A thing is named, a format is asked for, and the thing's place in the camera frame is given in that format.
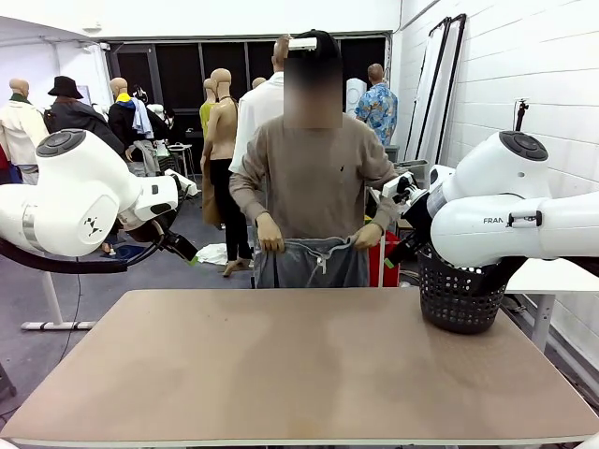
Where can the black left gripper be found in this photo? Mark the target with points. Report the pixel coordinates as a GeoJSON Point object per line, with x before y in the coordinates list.
{"type": "Point", "coordinates": [169, 236]}

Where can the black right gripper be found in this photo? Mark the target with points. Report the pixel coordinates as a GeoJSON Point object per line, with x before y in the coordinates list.
{"type": "Point", "coordinates": [421, 212]}

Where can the grey training pants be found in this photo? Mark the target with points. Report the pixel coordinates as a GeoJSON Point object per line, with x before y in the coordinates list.
{"type": "Point", "coordinates": [299, 266]}

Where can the person's right forearm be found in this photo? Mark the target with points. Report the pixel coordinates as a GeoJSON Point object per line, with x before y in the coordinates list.
{"type": "Point", "coordinates": [245, 201]}

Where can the person's left forearm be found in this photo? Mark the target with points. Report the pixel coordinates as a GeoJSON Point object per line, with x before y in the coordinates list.
{"type": "Point", "coordinates": [386, 211]}

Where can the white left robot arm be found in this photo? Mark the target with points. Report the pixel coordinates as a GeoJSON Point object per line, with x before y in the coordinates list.
{"type": "Point", "coordinates": [79, 196]}

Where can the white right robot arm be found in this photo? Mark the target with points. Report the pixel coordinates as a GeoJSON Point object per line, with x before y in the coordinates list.
{"type": "Point", "coordinates": [491, 224]}

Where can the person's left hand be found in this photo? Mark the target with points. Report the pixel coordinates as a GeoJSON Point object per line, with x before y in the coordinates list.
{"type": "Point", "coordinates": [368, 236]}

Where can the person's right hand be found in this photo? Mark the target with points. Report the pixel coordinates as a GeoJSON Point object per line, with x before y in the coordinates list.
{"type": "Point", "coordinates": [270, 234]}

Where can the white cloth on floor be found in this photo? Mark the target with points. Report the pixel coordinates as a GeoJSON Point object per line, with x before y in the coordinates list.
{"type": "Point", "coordinates": [213, 255]}

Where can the red bin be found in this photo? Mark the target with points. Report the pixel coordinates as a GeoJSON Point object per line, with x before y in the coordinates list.
{"type": "Point", "coordinates": [374, 267]}

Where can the dark blue floor mat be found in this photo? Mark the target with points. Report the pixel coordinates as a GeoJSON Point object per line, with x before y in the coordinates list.
{"type": "Point", "coordinates": [128, 252]}

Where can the black perforated laundry basket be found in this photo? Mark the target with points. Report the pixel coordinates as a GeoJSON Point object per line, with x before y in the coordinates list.
{"type": "Point", "coordinates": [458, 308]}

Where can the grey plastic crate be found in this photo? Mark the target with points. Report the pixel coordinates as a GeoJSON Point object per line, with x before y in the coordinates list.
{"type": "Point", "coordinates": [412, 168]}

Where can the white stool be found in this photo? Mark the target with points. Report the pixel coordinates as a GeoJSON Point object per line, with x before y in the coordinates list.
{"type": "Point", "coordinates": [181, 149]}

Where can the bare mannequin black trousers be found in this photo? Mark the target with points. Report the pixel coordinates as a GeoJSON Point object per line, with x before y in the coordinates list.
{"type": "Point", "coordinates": [224, 140]}

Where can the person in beige sweater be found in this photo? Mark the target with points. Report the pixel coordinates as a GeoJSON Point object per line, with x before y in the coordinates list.
{"type": "Point", "coordinates": [313, 178]}

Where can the mannequin in yellow-green top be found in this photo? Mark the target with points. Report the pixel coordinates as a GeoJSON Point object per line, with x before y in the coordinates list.
{"type": "Point", "coordinates": [206, 117]}

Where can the light blue hanging shirt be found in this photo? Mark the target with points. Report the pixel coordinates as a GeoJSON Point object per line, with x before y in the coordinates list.
{"type": "Point", "coordinates": [141, 119]}

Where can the figure in blue floral shirt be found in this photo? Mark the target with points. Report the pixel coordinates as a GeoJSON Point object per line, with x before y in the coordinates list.
{"type": "Point", "coordinates": [378, 110]}

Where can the white desk with T-foot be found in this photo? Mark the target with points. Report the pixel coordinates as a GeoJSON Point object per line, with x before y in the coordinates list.
{"type": "Point", "coordinates": [54, 299]}

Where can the mannequin with yellow collar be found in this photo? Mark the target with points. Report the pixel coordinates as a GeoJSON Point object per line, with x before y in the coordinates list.
{"type": "Point", "coordinates": [122, 117]}

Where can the mannequin in white shirt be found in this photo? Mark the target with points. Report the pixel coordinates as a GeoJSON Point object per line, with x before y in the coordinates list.
{"type": "Point", "coordinates": [255, 112]}

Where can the large white table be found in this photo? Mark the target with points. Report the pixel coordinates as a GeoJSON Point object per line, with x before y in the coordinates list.
{"type": "Point", "coordinates": [561, 280]}

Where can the black framed white panel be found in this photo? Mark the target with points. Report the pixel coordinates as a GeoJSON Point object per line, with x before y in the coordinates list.
{"type": "Point", "coordinates": [428, 93]}
{"type": "Point", "coordinates": [456, 84]}

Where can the black tripod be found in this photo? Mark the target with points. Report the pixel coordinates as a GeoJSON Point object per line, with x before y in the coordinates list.
{"type": "Point", "coordinates": [521, 117]}

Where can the small bare mannequin head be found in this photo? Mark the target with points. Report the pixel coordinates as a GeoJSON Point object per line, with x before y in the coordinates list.
{"type": "Point", "coordinates": [258, 83]}

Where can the mannequin in cream jacket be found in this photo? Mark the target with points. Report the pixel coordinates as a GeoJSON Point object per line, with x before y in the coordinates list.
{"type": "Point", "coordinates": [18, 126]}

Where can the black cap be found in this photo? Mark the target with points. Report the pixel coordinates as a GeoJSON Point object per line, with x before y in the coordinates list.
{"type": "Point", "coordinates": [327, 44]}

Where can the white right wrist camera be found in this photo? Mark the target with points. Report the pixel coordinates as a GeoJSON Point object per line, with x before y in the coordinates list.
{"type": "Point", "coordinates": [393, 187]}

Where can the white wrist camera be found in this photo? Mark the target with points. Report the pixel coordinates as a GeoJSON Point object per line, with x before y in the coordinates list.
{"type": "Point", "coordinates": [393, 187]}
{"type": "Point", "coordinates": [185, 183]}

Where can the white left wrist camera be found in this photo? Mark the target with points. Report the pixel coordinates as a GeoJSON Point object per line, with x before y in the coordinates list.
{"type": "Point", "coordinates": [185, 183]}

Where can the white head camera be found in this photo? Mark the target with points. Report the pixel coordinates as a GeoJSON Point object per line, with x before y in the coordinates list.
{"type": "Point", "coordinates": [303, 43]}

